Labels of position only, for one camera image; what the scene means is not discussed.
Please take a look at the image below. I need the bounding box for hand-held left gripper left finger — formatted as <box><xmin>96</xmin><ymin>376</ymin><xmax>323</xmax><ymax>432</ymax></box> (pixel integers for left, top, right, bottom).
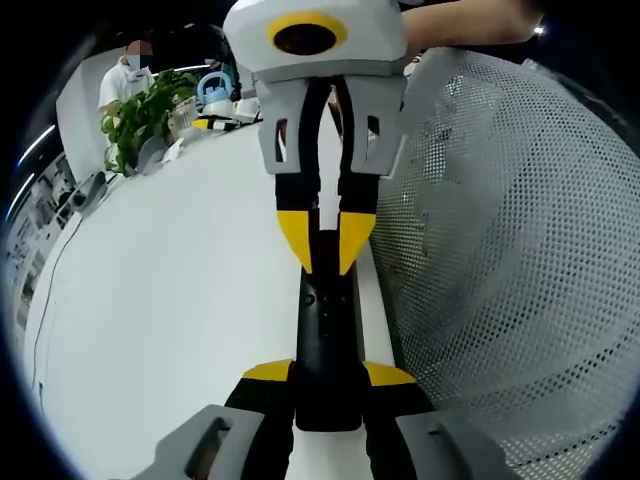
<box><xmin>144</xmin><ymin>358</ymin><xmax>296</xmax><ymax>480</ymax></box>

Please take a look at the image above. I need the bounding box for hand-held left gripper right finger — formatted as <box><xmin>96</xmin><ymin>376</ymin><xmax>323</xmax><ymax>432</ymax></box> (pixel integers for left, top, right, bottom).
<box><xmin>360</xmin><ymin>360</ymin><xmax>519</xmax><ymax>480</ymax></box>

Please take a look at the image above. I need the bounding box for black remote control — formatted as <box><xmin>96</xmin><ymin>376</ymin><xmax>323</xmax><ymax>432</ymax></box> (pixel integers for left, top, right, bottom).
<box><xmin>294</xmin><ymin>229</ymin><xmax>364</xmax><ymax>432</ymax></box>

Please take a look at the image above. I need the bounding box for spare hand-held gripper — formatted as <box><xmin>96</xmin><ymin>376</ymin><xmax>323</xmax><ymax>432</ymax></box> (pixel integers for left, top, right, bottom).
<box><xmin>191</xmin><ymin>97</ymin><xmax>265</xmax><ymax>134</ymax></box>

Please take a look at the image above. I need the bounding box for blue and white kettle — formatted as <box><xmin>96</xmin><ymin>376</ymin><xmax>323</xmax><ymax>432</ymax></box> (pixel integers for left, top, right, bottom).
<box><xmin>195</xmin><ymin>70</ymin><xmax>237</xmax><ymax>117</ymax></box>

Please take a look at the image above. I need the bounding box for crumpled white paper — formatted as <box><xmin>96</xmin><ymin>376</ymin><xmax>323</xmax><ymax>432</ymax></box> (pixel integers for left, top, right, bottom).
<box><xmin>162</xmin><ymin>138</ymin><xmax>187</xmax><ymax>164</ymax></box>

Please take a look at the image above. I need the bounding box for white plant pot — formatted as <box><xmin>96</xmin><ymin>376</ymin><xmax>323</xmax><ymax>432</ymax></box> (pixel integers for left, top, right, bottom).
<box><xmin>167</xmin><ymin>97</ymin><xmax>199</xmax><ymax>134</ymax></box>

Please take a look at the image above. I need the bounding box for grey curved object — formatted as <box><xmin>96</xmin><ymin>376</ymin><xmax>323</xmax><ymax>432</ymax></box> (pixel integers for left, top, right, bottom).
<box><xmin>134</xmin><ymin>133</ymin><xmax>169</xmax><ymax>176</ymax></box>

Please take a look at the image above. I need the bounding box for white mesh basket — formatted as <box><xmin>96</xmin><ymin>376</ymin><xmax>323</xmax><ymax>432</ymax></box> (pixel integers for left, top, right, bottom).
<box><xmin>368</xmin><ymin>47</ymin><xmax>640</xmax><ymax>474</ymax></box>

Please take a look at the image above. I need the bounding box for green potted plant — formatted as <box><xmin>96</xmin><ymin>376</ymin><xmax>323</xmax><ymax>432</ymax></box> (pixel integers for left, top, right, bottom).
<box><xmin>101</xmin><ymin>68</ymin><xmax>200</xmax><ymax>176</ymax></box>

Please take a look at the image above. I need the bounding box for long black cable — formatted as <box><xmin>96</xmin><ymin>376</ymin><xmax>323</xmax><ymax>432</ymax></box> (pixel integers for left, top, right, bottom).
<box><xmin>30</xmin><ymin>214</ymin><xmax>86</xmax><ymax>396</ymax></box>

